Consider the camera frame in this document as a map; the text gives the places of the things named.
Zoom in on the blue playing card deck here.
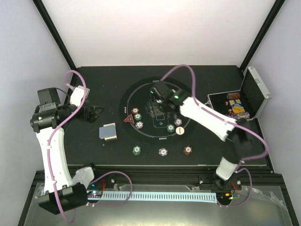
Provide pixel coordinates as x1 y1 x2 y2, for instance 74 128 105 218
99 123 117 141

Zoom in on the green chip mat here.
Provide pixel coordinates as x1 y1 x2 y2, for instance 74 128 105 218
167 124 174 132

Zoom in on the red triangular marker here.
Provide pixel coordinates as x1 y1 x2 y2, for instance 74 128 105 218
123 114 135 124

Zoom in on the red white chip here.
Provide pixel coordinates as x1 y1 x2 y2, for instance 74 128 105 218
132 107 139 114

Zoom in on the brown poker chip stack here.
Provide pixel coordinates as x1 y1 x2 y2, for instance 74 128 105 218
183 146 192 155

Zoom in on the green poker chip stack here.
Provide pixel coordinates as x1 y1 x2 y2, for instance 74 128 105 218
133 145 141 155

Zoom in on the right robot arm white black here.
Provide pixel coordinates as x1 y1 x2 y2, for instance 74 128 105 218
150 81 253 190

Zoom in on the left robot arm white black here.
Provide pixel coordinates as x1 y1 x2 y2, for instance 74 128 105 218
30 86 103 215

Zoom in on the white dealer button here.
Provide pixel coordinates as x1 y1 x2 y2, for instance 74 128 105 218
175 126 185 135

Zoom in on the round black poker mat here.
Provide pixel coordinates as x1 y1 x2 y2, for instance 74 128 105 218
119 77 196 145

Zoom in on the blue card box in case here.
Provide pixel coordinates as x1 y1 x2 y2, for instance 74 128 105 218
229 99 242 106

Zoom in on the brown chip row in case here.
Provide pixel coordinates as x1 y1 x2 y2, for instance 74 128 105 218
227 92 240 100

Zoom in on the orange yellow card box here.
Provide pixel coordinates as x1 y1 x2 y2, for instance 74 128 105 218
232 105 245 114

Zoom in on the aluminium poker case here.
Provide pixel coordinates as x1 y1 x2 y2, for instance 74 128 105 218
207 66 272 120

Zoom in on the purple chip row in case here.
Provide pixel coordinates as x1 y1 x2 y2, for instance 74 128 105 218
229 112 250 120

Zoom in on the white perforated strip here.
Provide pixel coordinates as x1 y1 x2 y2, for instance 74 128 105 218
87 190 217 203

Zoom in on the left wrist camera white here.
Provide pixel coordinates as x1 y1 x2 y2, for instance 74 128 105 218
69 85 84 107

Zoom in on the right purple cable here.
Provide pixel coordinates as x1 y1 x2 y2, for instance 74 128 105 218
159 65 269 208

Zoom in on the purple cable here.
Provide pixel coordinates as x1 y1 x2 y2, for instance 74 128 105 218
159 65 269 208
47 69 133 224

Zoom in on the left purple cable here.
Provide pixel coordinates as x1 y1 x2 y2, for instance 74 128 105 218
47 69 133 224

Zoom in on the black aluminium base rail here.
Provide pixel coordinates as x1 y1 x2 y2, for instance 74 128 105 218
72 164 243 189

